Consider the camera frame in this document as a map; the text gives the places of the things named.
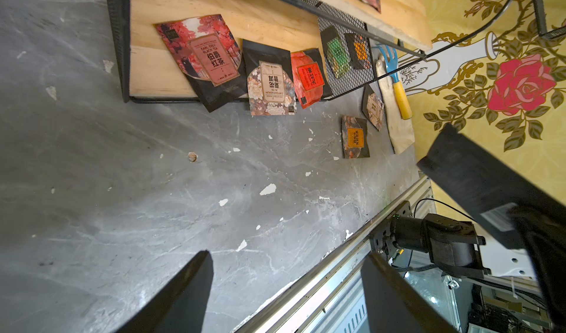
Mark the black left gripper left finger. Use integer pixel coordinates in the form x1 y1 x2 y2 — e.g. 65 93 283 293
117 250 214 332

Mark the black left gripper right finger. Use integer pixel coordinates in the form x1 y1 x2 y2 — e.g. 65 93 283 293
361 253 456 333

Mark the chrysanthemum pu'er tea bag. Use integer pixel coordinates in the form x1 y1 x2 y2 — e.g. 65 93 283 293
362 85 384 131

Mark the green label tea bag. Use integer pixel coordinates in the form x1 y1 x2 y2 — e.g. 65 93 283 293
321 26 351 79

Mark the orange label tea bag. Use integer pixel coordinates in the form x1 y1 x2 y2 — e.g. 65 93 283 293
344 32 371 70

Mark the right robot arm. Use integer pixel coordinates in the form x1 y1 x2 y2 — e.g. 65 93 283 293
390 124 565 332

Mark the red tea bag lower shelf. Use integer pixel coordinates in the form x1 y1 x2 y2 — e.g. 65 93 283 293
290 48 333 109

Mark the blue garden hand rake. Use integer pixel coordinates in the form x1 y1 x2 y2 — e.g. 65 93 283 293
377 44 413 120

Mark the black wire mesh shelf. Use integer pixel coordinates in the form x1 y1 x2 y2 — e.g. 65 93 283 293
103 0 523 104

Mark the black wire wall basket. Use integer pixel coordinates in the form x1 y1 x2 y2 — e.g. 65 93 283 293
528 0 566 41

